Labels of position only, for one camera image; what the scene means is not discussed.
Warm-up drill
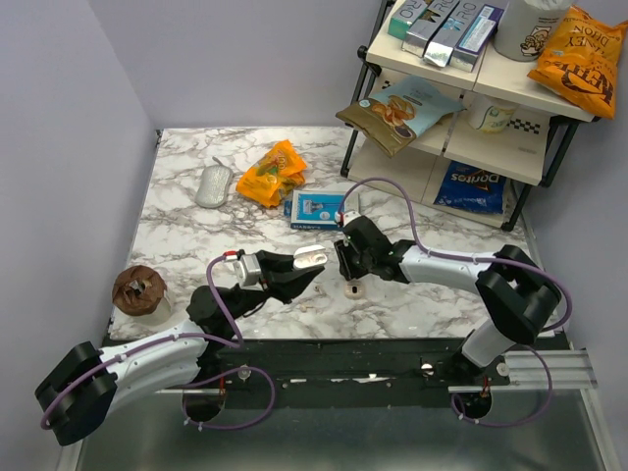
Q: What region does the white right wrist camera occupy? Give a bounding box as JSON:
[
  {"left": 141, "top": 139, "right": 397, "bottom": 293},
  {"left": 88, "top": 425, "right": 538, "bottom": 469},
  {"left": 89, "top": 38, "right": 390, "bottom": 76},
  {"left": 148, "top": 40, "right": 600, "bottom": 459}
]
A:
[{"left": 335, "top": 211, "right": 361, "bottom": 229}]

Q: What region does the white yellow cup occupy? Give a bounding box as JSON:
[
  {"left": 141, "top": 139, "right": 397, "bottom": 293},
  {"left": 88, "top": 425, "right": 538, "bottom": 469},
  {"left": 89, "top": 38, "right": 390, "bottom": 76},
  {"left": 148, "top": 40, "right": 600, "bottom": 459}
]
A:
[{"left": 466, "top": 94, "right": 519, "bottom": 133}]

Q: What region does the black beige shelf rack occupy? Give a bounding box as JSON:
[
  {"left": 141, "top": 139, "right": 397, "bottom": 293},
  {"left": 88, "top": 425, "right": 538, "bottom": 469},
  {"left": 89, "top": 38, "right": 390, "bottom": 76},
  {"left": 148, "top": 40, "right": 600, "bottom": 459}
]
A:
[{"left": 340, "top": 1, "right": 594, "bottom": 232}]

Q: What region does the blue Harry's razor box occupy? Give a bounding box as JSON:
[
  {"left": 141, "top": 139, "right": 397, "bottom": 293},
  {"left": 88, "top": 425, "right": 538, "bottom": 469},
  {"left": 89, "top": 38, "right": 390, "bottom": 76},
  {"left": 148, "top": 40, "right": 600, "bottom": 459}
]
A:
[{"left": 283, "top": 190, "right": 344, "bottom": 231}]

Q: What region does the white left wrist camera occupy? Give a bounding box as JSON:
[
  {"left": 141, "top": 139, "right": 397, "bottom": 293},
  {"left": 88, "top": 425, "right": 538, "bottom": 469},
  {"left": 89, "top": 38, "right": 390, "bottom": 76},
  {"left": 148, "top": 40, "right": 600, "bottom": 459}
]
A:
[{"left": 233, "top": 253, "right": 262, "bottom": 288}]

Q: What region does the blue gold chips bag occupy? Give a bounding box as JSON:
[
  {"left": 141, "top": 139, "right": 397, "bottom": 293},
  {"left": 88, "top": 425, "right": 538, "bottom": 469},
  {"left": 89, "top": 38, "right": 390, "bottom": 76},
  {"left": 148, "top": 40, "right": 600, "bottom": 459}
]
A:
[{"left": 336, "top": 76, "right": 463, "bottom": 157}]

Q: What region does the beige small earbud case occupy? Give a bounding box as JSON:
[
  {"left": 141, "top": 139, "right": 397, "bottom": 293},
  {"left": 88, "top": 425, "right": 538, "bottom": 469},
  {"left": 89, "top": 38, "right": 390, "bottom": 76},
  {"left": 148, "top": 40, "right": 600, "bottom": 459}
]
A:
[{"left": 343, "top": 280, "right": 365, "bottom": 299}]

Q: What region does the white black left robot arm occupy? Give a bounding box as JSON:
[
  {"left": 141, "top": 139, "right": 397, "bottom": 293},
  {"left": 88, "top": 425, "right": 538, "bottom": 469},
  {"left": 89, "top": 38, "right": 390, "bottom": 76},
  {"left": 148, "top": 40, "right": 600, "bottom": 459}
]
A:
[{"left": 34, "top": 245, "right": 328, "bottom": 446}]

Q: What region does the white earbud charging case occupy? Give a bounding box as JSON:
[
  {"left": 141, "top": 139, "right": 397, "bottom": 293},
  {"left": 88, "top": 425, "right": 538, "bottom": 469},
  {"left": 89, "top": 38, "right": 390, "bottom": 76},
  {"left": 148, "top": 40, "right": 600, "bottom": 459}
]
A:
[{"left": 293, "top": 244, "right": 328, "bottom": 270}]

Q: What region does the silver RO box left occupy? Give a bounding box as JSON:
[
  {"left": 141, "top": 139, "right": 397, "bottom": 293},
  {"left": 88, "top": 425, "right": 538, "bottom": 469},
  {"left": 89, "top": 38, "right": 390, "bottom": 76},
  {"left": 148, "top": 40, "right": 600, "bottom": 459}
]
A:
[{"left": 401, "top": 0, "right": 459, "bottom": 57}]

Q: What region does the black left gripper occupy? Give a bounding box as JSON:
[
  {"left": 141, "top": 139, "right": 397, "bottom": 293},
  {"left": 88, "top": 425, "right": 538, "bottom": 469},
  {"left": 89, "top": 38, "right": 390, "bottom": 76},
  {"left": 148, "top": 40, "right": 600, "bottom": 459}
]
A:
[{"left": 226, "top": 250, "right": 324, "bottom": 324}]

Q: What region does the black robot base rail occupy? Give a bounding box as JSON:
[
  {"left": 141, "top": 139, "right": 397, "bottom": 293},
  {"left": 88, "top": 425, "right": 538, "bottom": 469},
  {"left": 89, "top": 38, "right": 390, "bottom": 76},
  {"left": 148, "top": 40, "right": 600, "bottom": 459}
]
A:
[{"left": 161, "top": 338, "right": 511, "bottom": 411}]

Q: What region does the blue Doritos bag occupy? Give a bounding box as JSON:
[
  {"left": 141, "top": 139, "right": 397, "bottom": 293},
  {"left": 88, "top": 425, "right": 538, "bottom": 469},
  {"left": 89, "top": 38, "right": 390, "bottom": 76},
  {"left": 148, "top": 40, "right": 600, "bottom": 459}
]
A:
[{"left": 434, "top": 161, "right": 506, "bottom": 214}]

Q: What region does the brown paper cupcake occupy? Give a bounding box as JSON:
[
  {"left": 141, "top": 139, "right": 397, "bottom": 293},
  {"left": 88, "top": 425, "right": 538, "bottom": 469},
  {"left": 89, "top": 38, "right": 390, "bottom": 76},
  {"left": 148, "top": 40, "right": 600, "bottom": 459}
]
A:
[{"left": 112, "top": 265, "right": 172, "bottom": 327}]

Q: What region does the orange candy bag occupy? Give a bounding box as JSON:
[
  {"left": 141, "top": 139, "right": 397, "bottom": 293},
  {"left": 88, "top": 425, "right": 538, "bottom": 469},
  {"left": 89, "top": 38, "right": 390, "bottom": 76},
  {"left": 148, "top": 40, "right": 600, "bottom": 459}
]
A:
[{"left": 235, "top": 140, "right": 307, "bottom": 208}]

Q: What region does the purple blue box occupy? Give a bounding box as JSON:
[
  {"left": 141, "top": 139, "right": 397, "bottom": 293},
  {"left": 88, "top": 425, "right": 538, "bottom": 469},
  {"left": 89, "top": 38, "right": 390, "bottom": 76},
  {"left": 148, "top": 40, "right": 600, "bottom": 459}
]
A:
[{"left": 449, "top": 4, "right": 504, "bottom": 73}]

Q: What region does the grey glitter pouch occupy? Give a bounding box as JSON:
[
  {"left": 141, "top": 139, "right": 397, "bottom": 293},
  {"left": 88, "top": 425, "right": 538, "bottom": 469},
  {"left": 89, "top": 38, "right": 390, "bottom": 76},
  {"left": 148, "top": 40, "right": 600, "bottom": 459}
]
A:
[{"left": 194, "top": 157, "right": 234, "bottom": 209}]

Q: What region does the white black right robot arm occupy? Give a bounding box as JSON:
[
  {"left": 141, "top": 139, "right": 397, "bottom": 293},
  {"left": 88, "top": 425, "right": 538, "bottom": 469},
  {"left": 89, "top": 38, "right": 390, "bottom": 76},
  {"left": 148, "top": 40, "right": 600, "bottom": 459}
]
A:
[{"left": 335, "top": 216, "right": 562, "bottom": 385}]

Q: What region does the orange honey dijon chips bag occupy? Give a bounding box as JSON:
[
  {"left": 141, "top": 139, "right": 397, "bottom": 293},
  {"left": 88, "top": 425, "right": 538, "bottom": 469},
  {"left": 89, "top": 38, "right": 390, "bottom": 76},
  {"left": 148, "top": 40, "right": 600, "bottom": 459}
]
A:
[{"left": 528, "top": 5, "right": 627, "bottom": 120}]

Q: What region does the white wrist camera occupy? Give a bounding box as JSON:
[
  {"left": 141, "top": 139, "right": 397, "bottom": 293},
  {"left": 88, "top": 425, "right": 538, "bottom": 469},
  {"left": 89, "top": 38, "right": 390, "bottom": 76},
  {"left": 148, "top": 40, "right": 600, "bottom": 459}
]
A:
[
  {"left": 233, "top": 253, "right": 262, "bottom": 288},
  {"left": 335, "top": 211, "right": 361, "bottom": 229}
]

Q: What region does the silver RO box middle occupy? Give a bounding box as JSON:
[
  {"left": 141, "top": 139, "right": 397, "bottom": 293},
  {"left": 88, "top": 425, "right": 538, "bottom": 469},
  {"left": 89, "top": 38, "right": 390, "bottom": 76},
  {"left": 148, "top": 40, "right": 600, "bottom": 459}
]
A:
[{"left": 423, "top": 1, "right": 482, "bottom": 68}]

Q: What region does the silver ro box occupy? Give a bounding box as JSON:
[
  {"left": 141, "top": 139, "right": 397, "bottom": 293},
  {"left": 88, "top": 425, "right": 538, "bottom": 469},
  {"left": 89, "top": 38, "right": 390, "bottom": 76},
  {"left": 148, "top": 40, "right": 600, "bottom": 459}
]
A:
[
  {"left": 401, "top": 0, "right": 459, "bottom": 57},
  {"left": 423, "top": 1, "right": 482, "bottom": 68}
]

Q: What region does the green RO box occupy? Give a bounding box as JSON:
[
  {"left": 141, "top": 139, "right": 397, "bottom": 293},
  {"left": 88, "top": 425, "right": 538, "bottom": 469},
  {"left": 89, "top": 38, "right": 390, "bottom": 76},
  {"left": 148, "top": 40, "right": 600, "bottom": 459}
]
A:
[{"left": 388, "top": 0, "right": 430, "bottom": 39}]

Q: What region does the white popcorn tub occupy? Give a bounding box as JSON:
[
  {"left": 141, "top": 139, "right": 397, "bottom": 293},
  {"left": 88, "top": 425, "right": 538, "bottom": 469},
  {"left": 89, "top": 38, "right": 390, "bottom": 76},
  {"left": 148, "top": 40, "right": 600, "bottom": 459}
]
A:
[{"left": 494, "top": 0, "right": 574, "bottom": 62}]

